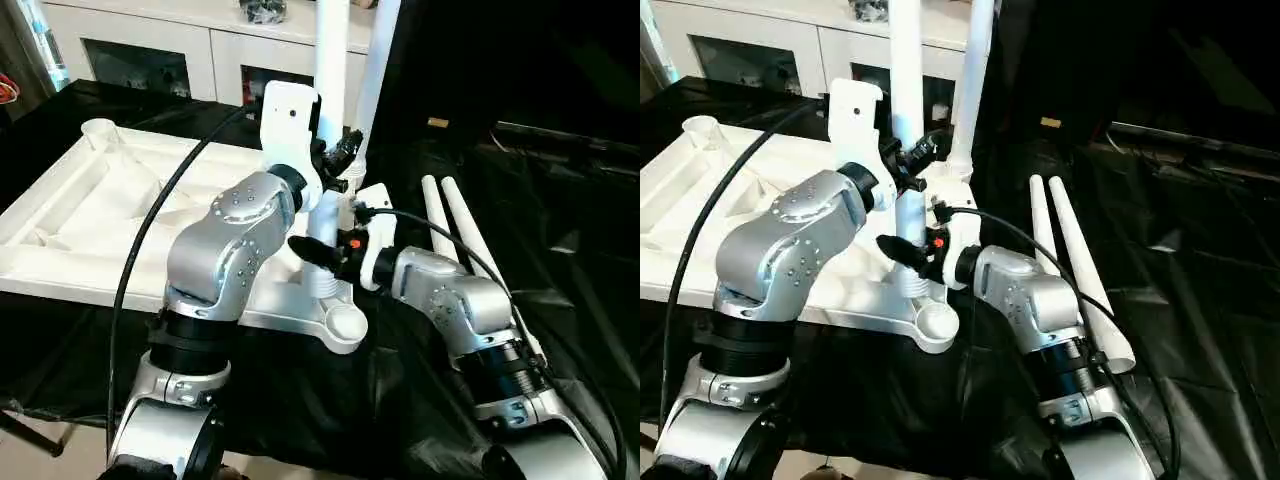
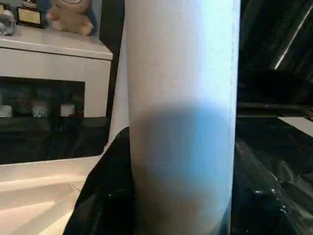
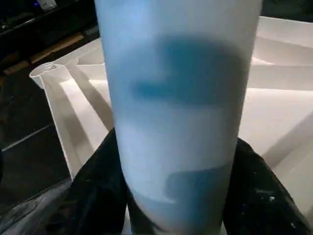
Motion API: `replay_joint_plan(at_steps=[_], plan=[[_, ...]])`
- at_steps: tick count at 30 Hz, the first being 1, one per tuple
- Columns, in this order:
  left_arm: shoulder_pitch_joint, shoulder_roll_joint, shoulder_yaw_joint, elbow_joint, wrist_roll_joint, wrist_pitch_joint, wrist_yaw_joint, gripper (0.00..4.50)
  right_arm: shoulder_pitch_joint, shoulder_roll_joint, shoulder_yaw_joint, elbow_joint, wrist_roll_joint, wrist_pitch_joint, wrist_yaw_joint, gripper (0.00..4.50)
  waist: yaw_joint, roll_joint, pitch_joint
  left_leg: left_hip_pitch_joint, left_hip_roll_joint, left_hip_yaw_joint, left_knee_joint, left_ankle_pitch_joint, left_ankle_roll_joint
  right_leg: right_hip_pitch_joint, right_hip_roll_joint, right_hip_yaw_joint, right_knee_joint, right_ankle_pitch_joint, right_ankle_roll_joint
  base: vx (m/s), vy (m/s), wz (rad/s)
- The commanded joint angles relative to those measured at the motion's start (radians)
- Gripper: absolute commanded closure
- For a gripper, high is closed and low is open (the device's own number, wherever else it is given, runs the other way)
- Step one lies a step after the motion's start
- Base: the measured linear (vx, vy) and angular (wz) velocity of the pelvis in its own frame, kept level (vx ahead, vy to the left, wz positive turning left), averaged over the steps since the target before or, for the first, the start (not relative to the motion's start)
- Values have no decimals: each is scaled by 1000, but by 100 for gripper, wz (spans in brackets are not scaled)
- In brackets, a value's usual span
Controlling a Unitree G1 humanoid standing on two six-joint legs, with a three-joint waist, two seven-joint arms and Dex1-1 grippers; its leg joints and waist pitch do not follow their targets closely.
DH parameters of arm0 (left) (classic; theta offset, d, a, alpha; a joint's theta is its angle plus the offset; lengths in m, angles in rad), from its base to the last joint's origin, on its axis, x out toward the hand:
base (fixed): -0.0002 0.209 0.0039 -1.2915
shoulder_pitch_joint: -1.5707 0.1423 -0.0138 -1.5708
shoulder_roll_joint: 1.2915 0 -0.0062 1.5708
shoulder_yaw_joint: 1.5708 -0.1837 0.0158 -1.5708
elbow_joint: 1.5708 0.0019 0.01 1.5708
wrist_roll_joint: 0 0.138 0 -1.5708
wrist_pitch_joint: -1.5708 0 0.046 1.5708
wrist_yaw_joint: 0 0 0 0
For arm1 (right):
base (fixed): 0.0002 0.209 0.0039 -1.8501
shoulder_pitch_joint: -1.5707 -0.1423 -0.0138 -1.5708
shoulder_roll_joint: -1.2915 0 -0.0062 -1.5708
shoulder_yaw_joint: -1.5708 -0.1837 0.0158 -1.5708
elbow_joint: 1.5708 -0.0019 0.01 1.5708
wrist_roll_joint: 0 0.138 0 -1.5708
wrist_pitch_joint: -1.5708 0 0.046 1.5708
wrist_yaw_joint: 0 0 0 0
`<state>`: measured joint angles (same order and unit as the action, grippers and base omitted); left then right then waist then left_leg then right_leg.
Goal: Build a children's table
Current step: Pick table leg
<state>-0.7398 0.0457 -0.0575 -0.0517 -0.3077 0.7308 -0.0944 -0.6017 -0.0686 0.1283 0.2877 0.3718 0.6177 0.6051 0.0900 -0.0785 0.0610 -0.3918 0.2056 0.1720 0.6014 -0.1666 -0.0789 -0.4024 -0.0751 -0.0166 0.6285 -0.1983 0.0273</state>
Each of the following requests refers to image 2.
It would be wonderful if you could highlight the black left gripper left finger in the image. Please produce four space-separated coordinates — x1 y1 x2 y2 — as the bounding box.
64 126 137 235

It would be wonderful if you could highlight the black framed gold plaque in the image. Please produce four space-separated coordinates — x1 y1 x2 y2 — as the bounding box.
16 6 47 29

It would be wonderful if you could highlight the black plastic mat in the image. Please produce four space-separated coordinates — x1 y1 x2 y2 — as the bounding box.
0 115 313 196

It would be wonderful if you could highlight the white flat panel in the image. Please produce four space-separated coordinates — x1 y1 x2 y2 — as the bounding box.
278 117 313 134

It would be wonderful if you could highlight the white cabinet with glass doors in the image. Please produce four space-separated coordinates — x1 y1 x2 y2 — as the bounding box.
0 24 114 118

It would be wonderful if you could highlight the blue patterned cup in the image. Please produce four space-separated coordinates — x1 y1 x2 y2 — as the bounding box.
33 101 48 118

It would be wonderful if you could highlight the clear glass jar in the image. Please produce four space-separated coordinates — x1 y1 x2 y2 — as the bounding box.
0 13 18 36

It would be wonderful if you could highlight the white cup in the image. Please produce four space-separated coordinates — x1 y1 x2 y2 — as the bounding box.
0 105 13 118
60 104 74 118

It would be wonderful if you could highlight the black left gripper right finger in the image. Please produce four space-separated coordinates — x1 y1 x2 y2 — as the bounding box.
229 143 313 235

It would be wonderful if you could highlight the beige plush toy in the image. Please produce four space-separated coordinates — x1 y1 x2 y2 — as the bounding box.
46 0 95 36

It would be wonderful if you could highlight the white plastic table top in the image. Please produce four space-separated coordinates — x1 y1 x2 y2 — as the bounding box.
0 154 106 235

